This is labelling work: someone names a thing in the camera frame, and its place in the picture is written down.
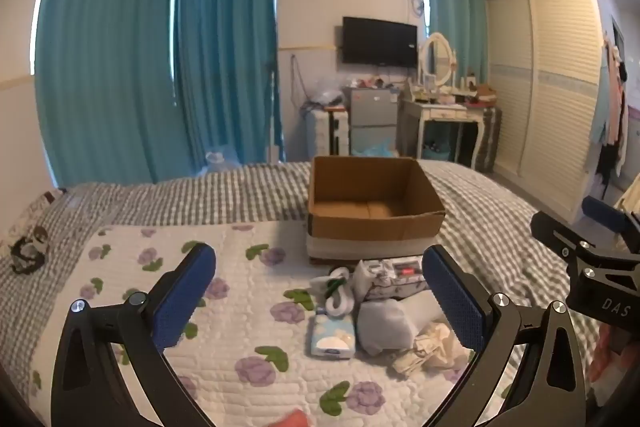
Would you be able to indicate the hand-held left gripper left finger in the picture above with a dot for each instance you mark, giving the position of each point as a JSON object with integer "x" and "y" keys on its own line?
{"x": 184, "y": 299}

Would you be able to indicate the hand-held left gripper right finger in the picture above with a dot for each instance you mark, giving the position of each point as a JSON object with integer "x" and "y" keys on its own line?
{"x": 454, "y": 302}

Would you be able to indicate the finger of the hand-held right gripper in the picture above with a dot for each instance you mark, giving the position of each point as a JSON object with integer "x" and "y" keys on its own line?
{"x": 605, "y": 213}
{"x": 555, "y": 229}

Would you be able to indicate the black white printed wipes pack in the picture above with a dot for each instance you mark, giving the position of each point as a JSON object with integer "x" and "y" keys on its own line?
{"x": 395, "y": 277}

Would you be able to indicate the grey cloth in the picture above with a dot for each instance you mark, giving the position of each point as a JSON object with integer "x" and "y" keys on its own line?
{"x": 387, "y": 324}

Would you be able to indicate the cardboard box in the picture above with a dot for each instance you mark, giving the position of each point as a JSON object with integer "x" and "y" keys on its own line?
{"x": 370, "y": 227}

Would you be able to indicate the white socks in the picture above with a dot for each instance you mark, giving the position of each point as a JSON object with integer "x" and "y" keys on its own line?
{"x": 339, "y": 294}

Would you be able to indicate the blue white tissue pack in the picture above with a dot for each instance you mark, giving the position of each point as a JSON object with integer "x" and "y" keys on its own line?
{"x": 331, "y": 338}

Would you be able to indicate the person's right hand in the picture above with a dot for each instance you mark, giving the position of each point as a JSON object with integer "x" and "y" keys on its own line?
{"x": 607, "y": 352}

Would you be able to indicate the floral quilted blanket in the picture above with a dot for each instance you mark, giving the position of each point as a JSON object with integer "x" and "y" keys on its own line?
{"x": 240, "y": 307}

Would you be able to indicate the hanging clothes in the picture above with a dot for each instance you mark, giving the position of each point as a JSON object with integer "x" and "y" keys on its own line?
{"x": 612, "y": 107}

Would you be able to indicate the cream louvred wardrobe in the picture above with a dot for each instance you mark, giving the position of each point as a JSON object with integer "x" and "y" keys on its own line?
{"x": 545, "y": 97}

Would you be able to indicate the clear water jug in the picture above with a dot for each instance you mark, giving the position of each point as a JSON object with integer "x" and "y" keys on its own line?
{"x": 220, "y": 159}

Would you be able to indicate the white dressing table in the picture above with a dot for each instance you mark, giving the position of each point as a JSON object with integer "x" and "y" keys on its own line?
{"x": 442, "y": 113}

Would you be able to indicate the orange cloth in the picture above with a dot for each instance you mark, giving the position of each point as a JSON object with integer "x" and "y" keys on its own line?
{"x": 295, "y": 419}

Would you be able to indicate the black white small cloth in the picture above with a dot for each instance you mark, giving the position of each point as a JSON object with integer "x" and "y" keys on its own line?
{"x": 27, "y": 252}

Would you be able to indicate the blue plastic bag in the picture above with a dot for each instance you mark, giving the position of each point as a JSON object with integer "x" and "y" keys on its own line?
{"x": 375, "y": 150}

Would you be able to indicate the small grey fridge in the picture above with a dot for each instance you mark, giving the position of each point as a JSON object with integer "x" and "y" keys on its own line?
{"x": 372, "y": 117}

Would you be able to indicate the oval white vanity mirror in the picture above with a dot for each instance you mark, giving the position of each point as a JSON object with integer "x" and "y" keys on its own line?
{"x": 436, "y": 57}

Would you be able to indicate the clear plastic bag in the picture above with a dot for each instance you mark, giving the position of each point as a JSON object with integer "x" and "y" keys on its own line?
{"x": 327, "y": 94}

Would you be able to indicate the narrow teal curtain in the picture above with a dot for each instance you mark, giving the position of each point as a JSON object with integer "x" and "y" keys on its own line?
{"x": 455, "y": 7}

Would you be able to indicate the medium teal curtain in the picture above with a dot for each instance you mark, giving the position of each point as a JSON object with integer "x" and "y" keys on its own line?
{"x": 225, "y": 52}

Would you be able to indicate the wide teal curtain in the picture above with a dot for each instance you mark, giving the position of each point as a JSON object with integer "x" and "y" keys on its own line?
{"x": 105, "y": 57}

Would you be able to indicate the black wall television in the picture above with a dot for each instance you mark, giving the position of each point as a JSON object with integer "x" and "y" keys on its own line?
{"x": 379, "y": 42}

